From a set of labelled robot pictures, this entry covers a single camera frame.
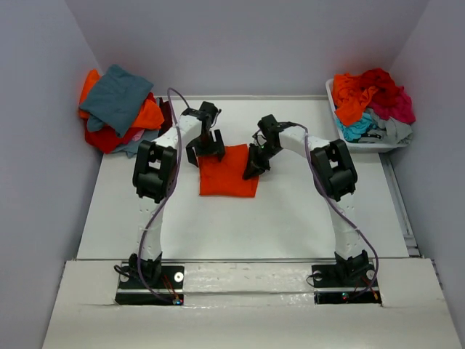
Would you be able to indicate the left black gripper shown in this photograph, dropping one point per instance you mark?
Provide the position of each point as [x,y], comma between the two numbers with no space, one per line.
[214,148]

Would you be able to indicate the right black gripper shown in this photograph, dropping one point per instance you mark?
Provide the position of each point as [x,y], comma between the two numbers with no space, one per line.
[254,166]

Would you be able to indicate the orange t shirt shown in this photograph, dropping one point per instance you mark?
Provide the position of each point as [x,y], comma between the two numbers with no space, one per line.
[149,117]
[225,177]

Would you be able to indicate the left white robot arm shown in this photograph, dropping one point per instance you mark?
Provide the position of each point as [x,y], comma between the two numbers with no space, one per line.
[155,176]

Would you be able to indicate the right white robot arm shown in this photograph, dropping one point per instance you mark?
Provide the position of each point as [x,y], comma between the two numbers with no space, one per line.
[334,176]

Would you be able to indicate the dark maroon t shirt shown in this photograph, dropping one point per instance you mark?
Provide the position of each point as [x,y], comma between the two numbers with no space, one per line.
[167,116]

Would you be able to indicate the orange folded t shirt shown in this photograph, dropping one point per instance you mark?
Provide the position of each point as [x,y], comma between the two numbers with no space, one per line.
[149,117]

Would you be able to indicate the pink folded t shirt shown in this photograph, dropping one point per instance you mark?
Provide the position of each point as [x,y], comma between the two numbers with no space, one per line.
[138,136]

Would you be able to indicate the grey-blue bottom t shirt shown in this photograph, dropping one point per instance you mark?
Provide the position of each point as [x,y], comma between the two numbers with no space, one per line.
[130,149]

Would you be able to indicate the red folded t shirt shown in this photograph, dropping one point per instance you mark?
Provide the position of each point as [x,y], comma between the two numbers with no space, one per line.
[106,139]

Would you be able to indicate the cyan crumpled t shirt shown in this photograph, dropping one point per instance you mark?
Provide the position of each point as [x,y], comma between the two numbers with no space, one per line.
[354,132]

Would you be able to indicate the teal folded t shirt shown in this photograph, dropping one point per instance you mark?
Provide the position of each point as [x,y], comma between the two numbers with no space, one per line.
[115,100]

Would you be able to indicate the grey crumpled t shirt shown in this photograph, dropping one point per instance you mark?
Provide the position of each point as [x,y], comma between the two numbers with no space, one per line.
[389,132]

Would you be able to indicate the red crumpled t shirt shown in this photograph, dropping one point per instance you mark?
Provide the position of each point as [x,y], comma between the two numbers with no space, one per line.
[386,88]

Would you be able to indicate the magenta crumpled t shirt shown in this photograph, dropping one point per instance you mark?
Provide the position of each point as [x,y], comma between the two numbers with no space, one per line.
[401,111]

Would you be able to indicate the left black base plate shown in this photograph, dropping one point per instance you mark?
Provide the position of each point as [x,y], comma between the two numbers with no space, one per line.
[167,290]

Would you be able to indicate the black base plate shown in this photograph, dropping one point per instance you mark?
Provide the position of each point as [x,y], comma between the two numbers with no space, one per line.
[330,290]
[167,290]

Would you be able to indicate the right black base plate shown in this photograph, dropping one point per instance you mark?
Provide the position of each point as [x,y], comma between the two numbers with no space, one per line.
[330,290]

